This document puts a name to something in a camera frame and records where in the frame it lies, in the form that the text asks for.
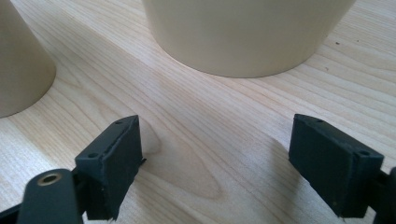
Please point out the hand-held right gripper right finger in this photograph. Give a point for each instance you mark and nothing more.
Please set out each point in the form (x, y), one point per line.
(333, 168)

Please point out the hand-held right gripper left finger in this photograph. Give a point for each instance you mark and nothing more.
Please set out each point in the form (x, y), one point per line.
(109, 168)

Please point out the beige container with perforated insert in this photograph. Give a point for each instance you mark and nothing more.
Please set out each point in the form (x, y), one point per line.
(243, 37)

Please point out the pale blue pedal trash can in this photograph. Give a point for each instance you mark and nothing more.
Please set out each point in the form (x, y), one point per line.
(18, 62)

